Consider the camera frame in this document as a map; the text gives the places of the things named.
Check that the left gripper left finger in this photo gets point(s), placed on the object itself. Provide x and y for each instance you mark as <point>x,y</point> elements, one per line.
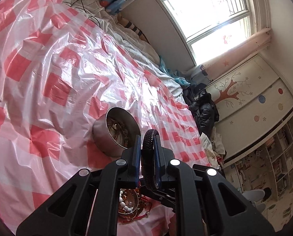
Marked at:
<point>87,204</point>

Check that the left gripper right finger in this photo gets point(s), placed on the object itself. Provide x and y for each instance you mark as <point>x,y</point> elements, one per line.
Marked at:
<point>205,202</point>

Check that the round steel tin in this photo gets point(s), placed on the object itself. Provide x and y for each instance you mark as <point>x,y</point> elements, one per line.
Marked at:
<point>115,131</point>

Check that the cluttered bookshelf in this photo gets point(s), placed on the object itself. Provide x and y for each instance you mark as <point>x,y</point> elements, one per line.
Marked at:
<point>268,167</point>

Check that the black jacket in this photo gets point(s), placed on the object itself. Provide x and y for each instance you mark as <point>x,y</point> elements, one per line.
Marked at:
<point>202,107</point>

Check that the white tree-decorated wardrobe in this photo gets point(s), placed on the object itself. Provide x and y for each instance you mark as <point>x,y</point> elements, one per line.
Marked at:
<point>251,101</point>

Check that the blue plastic bag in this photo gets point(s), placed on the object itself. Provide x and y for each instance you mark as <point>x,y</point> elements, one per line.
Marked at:
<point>180,80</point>

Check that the red white checkered plastic sheet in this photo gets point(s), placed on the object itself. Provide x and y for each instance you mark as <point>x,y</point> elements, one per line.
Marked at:
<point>59,73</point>

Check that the pink star curtain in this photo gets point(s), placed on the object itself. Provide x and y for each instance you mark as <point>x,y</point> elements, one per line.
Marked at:
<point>213,69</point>

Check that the striped pillow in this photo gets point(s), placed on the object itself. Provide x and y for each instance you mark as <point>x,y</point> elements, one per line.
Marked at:
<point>129,25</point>

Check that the window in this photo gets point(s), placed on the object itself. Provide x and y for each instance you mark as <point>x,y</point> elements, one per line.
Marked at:
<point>210,27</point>

